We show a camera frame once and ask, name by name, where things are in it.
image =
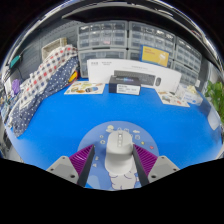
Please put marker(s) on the white computer mouse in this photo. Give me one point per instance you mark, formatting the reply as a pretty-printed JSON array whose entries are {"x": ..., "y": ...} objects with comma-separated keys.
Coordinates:
[{"x": 118, "y": 153}]

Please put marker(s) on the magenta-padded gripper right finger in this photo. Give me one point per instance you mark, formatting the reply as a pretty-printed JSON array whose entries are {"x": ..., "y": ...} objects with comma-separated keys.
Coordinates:
[{"x": 162, "y": 167}]

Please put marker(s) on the long white keyboard box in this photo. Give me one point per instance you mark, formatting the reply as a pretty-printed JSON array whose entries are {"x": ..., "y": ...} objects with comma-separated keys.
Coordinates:
[{"x": 100, "y": 70}]

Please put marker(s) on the small black box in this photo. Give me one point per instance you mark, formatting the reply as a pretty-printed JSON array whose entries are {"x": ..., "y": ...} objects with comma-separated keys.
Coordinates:
[{"x": 125, "y": 86}]

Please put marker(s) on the yellow flat box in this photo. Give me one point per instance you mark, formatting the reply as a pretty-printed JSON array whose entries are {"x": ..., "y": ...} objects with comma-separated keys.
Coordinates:
[{"x": 154, "y": 56}]

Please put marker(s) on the round blue bunny mouse pad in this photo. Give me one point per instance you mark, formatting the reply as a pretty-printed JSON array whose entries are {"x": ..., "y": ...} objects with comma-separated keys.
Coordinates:
[{"x": 96, "y": 133}]

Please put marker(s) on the white wicker basket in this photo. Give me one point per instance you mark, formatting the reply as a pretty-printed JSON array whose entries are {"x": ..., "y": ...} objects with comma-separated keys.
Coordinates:
[{"x": 51, "y": 46}]

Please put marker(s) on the red blue checkered cloth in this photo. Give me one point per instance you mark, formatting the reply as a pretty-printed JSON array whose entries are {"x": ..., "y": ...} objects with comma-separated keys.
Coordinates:
[{"x": 46, "y": 71}]

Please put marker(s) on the small white carton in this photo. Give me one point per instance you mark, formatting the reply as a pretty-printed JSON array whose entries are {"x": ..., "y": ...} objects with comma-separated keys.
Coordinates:
[{"x": 192, "y": 96}]

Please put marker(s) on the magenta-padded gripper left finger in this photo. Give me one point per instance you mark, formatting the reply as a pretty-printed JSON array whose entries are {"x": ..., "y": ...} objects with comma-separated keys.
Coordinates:
[{"x": 63, "y": 167}]

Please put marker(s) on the navy polka dot cloth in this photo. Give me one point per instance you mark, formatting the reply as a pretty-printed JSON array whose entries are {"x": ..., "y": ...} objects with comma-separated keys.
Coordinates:
[{"x": 30, "y": 108}]

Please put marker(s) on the colourful illustrated sheet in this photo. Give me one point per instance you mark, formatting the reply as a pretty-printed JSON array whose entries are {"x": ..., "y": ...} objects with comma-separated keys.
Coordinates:
[
  {"x": 83, "y": 88},
  {"x": 171, "y": 99}
]

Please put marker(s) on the green potted plant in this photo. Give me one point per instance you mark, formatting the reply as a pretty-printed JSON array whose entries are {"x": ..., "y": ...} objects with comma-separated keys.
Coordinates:
[{"x": 215, "y": 95}]

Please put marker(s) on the clear plastic drawer cabinet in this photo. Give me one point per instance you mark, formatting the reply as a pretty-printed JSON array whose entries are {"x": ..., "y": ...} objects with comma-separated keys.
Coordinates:
[
  {"x": 101, "y": 38},
  {"x": 151, "y": 36},
  {"x": 188, "y": 58}
]

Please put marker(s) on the purple bag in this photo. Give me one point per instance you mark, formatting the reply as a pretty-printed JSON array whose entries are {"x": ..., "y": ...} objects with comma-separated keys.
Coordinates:
[{"x": 16, "y": 86}]

